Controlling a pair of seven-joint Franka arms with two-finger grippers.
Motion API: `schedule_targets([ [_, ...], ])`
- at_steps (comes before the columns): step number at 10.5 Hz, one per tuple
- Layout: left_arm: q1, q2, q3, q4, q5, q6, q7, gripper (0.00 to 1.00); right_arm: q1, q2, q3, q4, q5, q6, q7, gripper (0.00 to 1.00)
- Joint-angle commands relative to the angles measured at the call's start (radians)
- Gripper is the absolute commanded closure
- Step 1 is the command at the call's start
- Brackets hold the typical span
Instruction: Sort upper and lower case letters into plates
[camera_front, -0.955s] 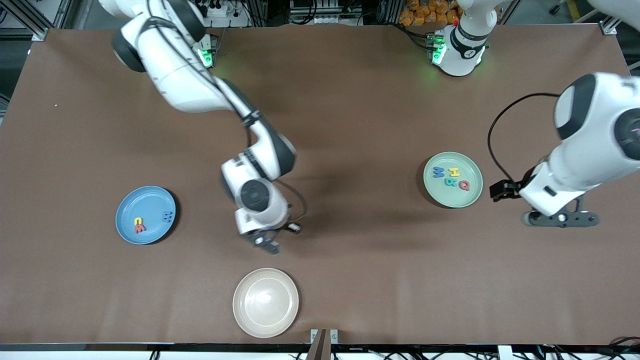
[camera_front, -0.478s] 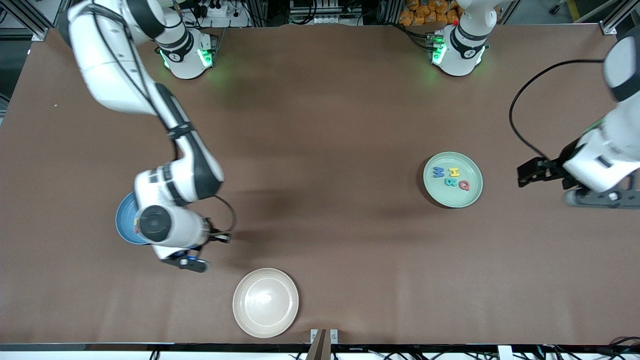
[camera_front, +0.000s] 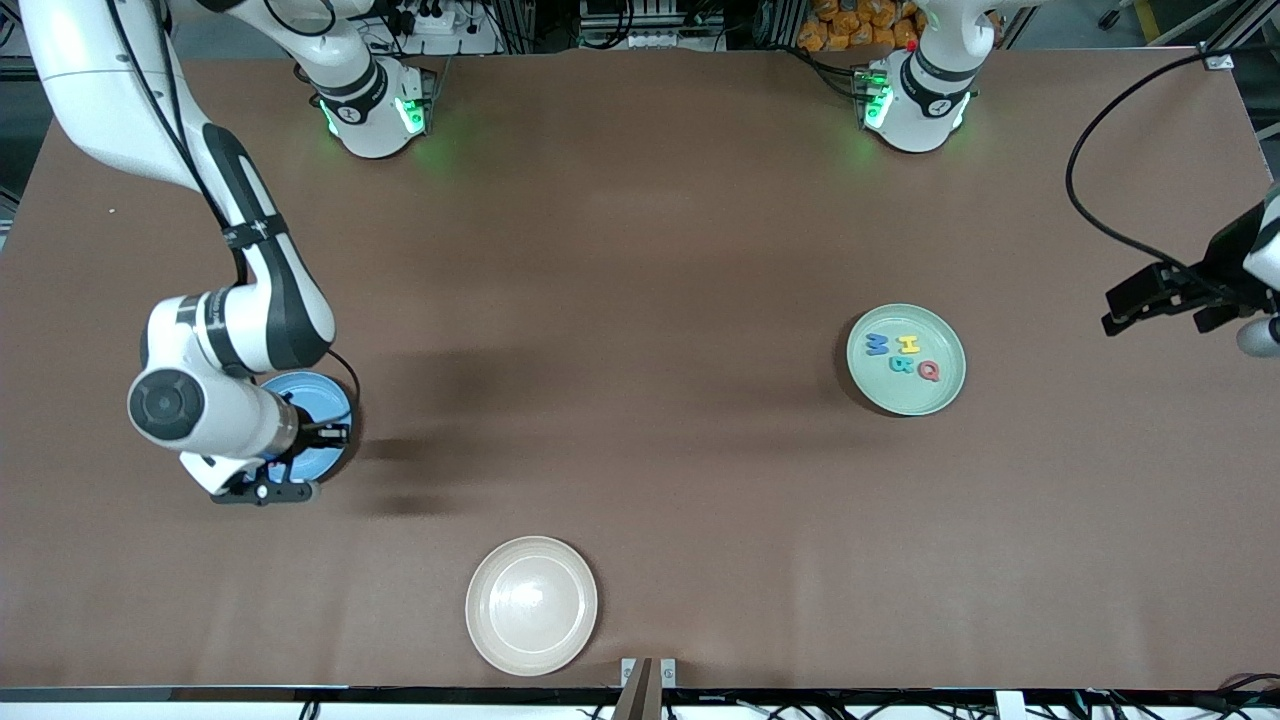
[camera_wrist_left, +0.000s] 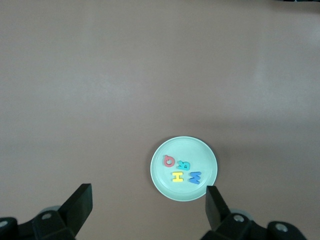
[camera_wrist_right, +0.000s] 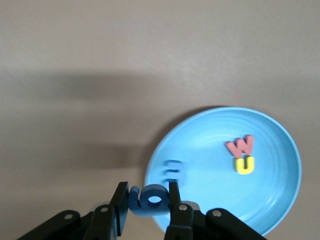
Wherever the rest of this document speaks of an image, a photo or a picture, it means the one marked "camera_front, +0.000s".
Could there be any blue plate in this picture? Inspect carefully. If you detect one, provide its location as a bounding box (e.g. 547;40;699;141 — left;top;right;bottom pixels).
258;371;354;483

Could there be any green plate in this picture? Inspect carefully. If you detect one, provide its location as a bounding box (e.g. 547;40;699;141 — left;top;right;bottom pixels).
846;303;968;417

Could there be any beige plate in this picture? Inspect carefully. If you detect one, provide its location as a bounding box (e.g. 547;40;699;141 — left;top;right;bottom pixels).
465;536;599;677

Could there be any orange bags pile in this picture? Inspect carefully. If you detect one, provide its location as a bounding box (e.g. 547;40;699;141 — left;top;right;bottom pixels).
797;0;926;53

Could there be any white power strip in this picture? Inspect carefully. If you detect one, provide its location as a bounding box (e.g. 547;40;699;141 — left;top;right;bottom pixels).
385;0;486;38

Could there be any black equipment rack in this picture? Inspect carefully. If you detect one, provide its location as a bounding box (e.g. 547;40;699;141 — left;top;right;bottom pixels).
578;0;726;51

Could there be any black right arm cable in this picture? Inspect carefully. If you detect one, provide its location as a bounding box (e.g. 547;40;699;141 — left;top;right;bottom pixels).
105;0;361;429

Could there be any aluminium frame profile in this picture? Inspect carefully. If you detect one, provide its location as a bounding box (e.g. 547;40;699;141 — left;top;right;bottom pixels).
1200;0;1280;71

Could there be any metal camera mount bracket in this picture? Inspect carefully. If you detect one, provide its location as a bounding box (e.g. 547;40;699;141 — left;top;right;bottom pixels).
612;657;678;720

